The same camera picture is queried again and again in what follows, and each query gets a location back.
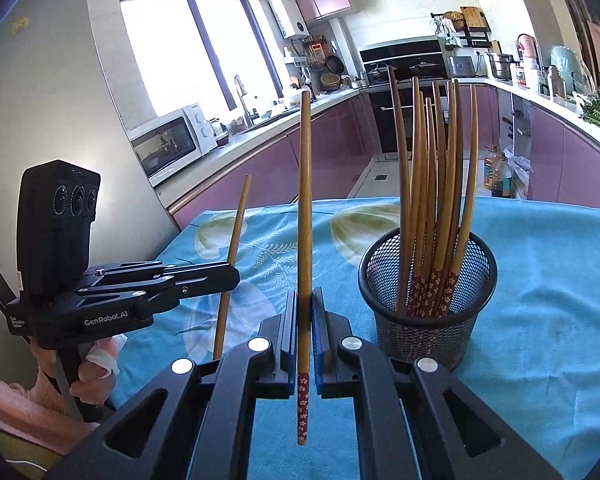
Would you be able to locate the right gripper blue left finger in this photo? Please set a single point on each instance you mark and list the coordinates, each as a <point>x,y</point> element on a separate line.
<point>193,421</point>

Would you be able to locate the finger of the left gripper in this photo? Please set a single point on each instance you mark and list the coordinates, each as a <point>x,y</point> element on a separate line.
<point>191,280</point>
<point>127,272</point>

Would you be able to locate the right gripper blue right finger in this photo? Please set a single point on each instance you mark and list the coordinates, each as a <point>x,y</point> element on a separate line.
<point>414,421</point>

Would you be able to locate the wooden chopstick six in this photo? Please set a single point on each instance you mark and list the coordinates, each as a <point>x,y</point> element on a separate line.
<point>465,205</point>

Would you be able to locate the wooden chopstick four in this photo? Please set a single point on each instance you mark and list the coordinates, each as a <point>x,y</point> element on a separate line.
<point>432,204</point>

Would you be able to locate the wooden chopstick three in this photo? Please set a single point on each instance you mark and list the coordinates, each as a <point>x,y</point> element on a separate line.
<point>423,173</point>

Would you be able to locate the wooden chopstick five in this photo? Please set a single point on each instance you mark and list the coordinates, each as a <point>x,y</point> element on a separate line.
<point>447,140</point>

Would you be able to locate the wooden chopstick eight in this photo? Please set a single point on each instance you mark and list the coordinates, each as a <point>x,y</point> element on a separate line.
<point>304,288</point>

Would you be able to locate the pink sleeve left forearm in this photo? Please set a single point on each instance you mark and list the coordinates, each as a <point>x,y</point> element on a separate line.
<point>36,429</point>

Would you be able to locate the kitchen window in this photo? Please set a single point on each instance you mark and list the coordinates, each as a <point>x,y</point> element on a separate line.
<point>188,52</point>

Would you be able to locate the person left hand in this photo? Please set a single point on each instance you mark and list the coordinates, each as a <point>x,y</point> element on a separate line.
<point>97,375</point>

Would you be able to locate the black mesh pen cup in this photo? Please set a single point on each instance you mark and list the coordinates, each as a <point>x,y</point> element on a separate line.
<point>436,320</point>

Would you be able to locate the grey refrigerator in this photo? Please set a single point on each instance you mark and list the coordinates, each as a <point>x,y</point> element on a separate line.
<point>55,104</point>

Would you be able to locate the white microwave oven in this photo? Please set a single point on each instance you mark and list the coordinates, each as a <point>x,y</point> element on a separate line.
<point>167,144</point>

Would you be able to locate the blue floral tablecloth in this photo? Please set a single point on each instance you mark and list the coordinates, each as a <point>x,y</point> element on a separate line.
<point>533,356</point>

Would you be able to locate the chrome sink faucet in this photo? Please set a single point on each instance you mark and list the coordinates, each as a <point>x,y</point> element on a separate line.
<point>241,92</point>

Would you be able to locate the cooking oil bottle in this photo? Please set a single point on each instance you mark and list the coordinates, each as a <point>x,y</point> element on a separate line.
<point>490,161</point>

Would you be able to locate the black built-in oven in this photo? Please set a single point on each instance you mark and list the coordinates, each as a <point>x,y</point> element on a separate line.
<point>382,106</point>

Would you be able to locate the dark soy sauce bottle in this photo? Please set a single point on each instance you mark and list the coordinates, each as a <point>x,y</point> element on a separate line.
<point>502,178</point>

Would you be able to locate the white water heater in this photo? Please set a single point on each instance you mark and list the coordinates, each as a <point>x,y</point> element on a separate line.
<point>289,19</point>

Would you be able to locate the black range hood stove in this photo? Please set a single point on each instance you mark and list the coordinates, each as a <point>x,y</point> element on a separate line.
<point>422,57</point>

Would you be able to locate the steel stock pot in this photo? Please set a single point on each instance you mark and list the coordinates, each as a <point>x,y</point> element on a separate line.
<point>500,66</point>

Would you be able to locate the black wall spice rack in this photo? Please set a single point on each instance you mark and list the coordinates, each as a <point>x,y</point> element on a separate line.
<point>466,27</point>

